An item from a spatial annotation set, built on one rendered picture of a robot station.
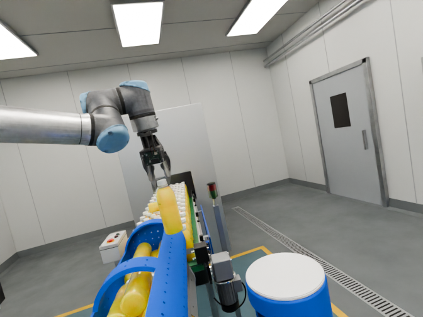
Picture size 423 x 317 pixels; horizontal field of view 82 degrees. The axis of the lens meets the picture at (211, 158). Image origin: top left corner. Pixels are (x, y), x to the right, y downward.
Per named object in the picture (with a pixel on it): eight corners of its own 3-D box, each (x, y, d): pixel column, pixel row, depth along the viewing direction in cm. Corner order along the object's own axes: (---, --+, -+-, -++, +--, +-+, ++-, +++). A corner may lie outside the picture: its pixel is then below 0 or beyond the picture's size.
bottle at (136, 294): (119, 317, 67) (133, 280, 85) (145, 317, 68) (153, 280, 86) (120, 292, 67) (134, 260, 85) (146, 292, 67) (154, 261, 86)
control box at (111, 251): (102, 264, 134) (98, 246, 133) (113, 248, 154) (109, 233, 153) (121, 260, 135) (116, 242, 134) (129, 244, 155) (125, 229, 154)
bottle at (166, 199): (174, 226, 98) (163, 182, 96) (187, 227, 94) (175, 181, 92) (161, 234, 93) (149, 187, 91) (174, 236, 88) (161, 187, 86)
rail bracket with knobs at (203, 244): (194, 268, 130) (190, 250, 129) (193, 261, 137) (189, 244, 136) (212, 263, 131) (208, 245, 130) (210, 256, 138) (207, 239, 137)
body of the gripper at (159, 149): (142, 168, 82) (133, 134, 80) (146, 163, 91) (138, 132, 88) (164, 163, 83) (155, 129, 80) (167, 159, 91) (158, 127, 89)
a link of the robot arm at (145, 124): (133, 120, 88) (158, 114, 89) (136, 133, 89) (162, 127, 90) (126, 121, 80) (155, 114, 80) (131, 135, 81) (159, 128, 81)
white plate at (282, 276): (267, 248, 108) (267, 250, 108) (230, 283, 87) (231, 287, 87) (333, 259, 89) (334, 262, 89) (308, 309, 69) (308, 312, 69)
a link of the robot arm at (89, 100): (80, 108, 69) (125, 100, 74) (74, 87, 75) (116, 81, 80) (89, 133, 76) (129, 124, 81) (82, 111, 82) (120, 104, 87)
